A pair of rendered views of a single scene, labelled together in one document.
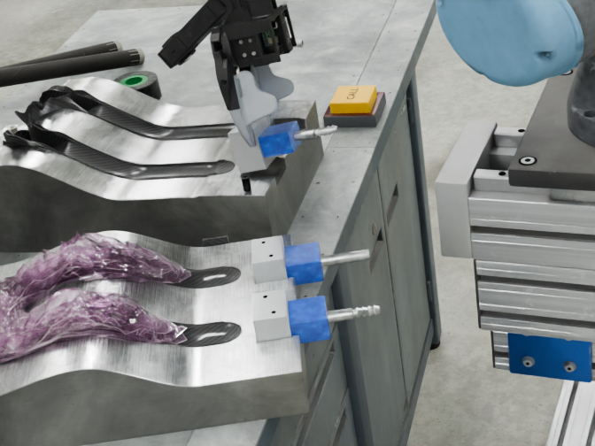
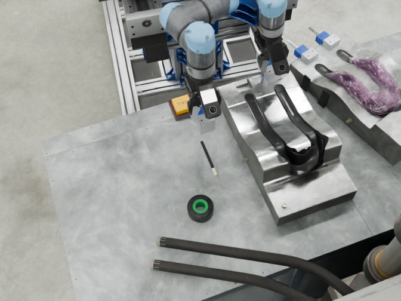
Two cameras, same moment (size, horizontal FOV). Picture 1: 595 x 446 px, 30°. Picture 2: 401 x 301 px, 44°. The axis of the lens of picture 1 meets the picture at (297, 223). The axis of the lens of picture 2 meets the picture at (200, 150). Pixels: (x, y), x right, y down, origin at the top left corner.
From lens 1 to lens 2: 2.34 m
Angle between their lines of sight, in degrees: 81
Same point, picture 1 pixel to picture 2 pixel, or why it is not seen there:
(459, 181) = not seen: outside the picture
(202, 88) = (178, 187)
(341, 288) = not seen: hidden behind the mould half
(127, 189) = (305, 111)
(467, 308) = not seen: hidden behind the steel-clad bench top
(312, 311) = (324, 34)
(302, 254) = (302, 49)
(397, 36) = (99, 132)
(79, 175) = (315, 121)
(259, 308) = (335, 40)
